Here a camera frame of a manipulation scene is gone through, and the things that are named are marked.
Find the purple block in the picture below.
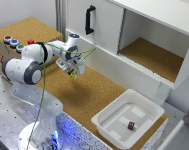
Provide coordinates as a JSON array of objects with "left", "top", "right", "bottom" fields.
[{"left": 127, "top": 121, "right": 136, "bottom": 130}]

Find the wooden drawer box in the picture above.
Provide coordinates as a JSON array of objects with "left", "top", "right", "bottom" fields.
[{"left": 0, "top": 16, "right": 65, "bottom": 82}]

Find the red button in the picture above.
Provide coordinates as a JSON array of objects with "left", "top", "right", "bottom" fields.
[{"left": 3, "top": 35, "right": 13, "bottom": 45}]

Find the blue button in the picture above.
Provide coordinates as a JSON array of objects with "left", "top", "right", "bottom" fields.
[{"left": 9, "top": 38, "right": 20, "bottom": 49}]

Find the white plastic box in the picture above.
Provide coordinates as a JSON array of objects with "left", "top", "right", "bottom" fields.
[{"left": 90, "top": 88, "right": 166, "bottom": 150}]

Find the white cabinet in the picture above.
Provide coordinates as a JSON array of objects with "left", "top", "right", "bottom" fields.
[{"left": 64, "top": 0, "right": 189, "bottom": 108}]

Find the green cable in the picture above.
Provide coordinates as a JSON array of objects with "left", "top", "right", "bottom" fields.
[{"left": 25, "top": 41, "right": 97, "bottom": 150}]

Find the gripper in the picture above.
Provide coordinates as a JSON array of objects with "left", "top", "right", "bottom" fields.
[{"left": 55, "top": 54, "right": 86, "bottom": 76}]

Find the green button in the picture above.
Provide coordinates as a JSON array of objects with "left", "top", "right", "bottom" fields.
[{"left": 15, "top": 44, "right": 26, "bottom": 54}]

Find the black door handle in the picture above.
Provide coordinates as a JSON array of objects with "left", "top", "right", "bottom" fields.
[{"left": 84, "top": 4, "right": 97, "bottom": 36}]

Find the yellow block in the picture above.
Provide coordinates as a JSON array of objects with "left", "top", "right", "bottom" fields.
[{"left": 69, "top": 71, "right": 78, "bottom": 80}]

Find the white sliding door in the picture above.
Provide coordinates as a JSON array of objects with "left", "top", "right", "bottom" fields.
[{"left": 66, "top": 0, "right": 125, "bottom": 56}]

